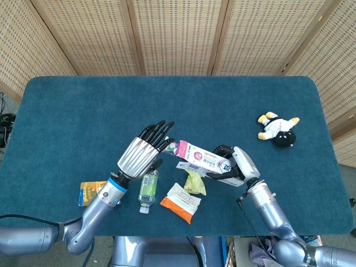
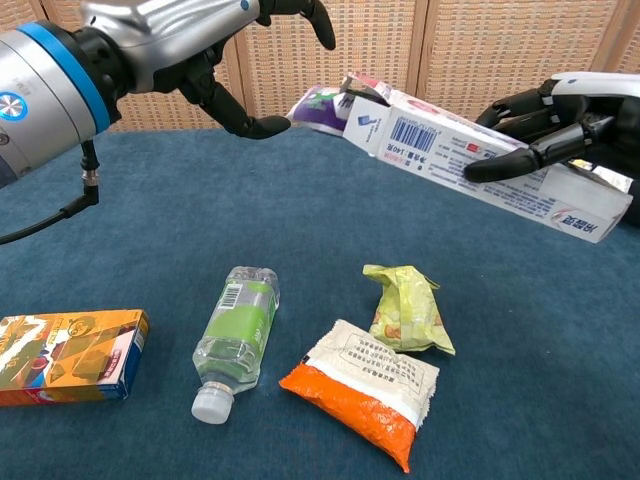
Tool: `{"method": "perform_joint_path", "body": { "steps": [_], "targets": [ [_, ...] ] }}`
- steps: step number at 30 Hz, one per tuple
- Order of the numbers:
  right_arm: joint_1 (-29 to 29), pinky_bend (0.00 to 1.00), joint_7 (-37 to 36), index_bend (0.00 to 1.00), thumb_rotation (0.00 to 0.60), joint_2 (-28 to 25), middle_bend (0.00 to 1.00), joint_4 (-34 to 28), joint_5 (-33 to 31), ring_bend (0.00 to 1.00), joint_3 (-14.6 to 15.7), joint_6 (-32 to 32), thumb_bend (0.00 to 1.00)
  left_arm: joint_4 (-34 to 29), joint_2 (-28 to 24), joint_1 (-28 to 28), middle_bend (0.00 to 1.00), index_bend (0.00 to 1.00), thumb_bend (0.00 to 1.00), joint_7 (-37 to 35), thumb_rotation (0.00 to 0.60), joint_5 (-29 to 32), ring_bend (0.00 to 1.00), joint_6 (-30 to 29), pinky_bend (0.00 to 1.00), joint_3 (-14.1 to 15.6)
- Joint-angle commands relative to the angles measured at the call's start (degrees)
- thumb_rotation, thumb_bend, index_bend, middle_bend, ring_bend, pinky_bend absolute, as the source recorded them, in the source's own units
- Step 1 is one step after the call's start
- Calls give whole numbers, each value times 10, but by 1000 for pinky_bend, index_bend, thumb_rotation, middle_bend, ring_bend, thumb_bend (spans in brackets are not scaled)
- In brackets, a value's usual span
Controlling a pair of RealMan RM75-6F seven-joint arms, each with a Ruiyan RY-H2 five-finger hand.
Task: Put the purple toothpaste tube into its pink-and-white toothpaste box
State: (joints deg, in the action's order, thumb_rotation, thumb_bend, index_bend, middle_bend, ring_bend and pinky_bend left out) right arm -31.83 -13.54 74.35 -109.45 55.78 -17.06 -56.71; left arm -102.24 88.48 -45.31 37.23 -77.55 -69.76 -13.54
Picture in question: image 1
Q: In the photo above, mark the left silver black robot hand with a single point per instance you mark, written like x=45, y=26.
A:
x=137, y=157

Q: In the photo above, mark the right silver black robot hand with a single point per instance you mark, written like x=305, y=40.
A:
x=246, y=164

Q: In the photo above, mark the pink white box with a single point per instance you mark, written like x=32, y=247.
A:
x=200, y=158

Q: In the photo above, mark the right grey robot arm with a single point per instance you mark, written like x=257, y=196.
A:
x=269, y=211

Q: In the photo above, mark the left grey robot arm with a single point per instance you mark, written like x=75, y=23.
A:
x=94, y=211

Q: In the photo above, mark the clear bottle green label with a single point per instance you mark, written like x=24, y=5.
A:
x=148, y=189

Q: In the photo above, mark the black white plush penguin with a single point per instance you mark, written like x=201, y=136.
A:
x=274, y=126

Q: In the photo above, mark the crumpled yellow-green snack bag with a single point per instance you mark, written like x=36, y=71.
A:
x=196, y=183

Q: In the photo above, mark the orange printed snack carton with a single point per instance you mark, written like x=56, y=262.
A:
x=89, y=193

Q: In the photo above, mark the teal felt table cover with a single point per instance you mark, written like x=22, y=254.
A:
x=172, y=105

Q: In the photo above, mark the orange white snack packet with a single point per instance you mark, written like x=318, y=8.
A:
x=180, y=203

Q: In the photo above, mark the grey purple crumpled cloth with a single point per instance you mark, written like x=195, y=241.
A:
x=261, y=250

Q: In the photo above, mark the grey robot torso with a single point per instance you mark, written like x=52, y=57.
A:
x=161, y=253

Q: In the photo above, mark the blue printed package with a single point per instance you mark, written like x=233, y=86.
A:
x=311, y=239

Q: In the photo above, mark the woven wooden folding screen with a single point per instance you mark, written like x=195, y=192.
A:
x=178, y=36

